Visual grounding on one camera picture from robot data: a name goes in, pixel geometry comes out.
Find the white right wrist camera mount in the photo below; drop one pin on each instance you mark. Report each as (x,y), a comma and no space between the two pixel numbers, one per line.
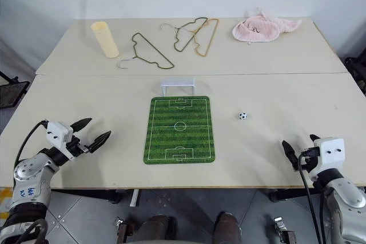
(330,152)

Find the black table leg bar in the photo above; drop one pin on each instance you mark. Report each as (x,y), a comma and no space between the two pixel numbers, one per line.
(94,195)
(288,194)

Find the cream cylindrical tube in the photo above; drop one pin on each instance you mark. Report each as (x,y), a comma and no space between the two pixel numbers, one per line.
(105,39)

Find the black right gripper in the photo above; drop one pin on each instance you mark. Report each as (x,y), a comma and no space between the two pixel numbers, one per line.
(307,161)

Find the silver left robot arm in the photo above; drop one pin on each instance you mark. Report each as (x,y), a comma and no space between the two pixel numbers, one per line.
(28,170)

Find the green soccer field mat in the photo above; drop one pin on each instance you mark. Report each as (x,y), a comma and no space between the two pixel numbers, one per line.
(179,138)

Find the small white toy goal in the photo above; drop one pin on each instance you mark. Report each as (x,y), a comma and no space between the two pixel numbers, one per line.
(178,82)

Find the black stand with mesh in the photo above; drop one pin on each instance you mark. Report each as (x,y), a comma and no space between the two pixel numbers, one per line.
(11,91)

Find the mini soccer ball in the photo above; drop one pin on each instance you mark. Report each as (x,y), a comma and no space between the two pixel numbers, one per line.
(242,116)

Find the metal caster bracket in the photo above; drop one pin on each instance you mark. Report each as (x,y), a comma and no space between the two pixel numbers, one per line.
(122,231)
(284,231)

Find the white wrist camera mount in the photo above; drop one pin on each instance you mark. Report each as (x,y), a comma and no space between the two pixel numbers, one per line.
(330,152)
(58,132)

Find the yellow clothes hanger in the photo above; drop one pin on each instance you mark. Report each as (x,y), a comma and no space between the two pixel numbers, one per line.
(211,36)

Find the pink fluffy towel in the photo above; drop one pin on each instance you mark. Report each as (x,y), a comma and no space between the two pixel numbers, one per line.
(257,29)

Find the olive green clothes hanger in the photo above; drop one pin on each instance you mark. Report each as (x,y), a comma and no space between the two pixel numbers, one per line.
(151,48)
(186,42)

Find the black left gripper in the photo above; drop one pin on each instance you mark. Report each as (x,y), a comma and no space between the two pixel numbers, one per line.
(75,146)

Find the dark rounded shape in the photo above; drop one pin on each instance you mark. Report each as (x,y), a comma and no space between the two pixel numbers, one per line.
(227,228)

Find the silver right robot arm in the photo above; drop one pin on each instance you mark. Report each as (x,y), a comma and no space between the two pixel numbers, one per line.
(344,198)

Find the black equipment frame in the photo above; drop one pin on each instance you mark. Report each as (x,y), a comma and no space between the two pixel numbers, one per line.
(357,74)

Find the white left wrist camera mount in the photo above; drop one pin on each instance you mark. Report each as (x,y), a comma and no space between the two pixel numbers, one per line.
(58,132)

